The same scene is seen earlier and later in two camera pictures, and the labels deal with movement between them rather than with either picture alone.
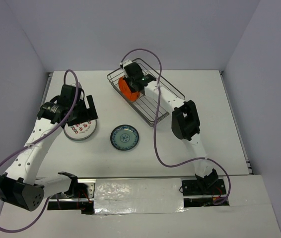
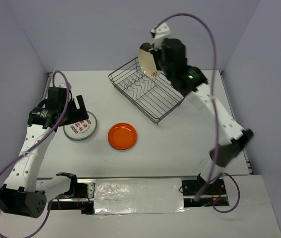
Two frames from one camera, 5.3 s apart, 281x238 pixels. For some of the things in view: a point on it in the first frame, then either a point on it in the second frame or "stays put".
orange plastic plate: [131, 96] to [122, 136]
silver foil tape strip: [138, 196] stays put
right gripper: [127, 80] to [157, 52]
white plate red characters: [81, 131] stays put
